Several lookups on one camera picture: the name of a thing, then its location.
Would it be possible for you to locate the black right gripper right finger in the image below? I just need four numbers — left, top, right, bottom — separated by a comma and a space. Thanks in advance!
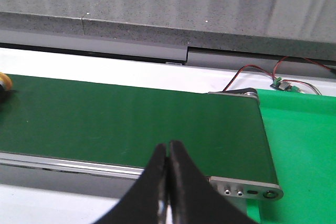
168, 140, 255, 223

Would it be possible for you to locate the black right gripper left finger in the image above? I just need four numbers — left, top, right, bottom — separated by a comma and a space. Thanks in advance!
95, 144, 167, 223

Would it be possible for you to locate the yellow black button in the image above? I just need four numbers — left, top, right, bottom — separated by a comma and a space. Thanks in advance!
0, 72, 13, 94

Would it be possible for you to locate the green conveyor belt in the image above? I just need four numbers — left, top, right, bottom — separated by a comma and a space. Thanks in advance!
1, 75, 277, 184

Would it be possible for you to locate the green plastic board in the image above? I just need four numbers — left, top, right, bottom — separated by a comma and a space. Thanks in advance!
247, 90, 335, 223

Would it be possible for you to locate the small green circuit board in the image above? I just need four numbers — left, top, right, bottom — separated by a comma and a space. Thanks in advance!
270, 77, 301, 93

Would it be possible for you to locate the grey stone countertop ledge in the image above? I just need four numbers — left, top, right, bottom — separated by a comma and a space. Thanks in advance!
1, 0, 335, 60

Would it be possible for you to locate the aluminium conveyor frame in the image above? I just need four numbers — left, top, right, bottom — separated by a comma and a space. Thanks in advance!
0, 87, 284, 201

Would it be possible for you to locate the black wire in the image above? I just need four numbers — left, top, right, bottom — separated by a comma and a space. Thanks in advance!
222, 70, 244, 92

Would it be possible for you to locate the red wire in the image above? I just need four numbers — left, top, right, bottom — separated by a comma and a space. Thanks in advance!
225, 56, 336, 91

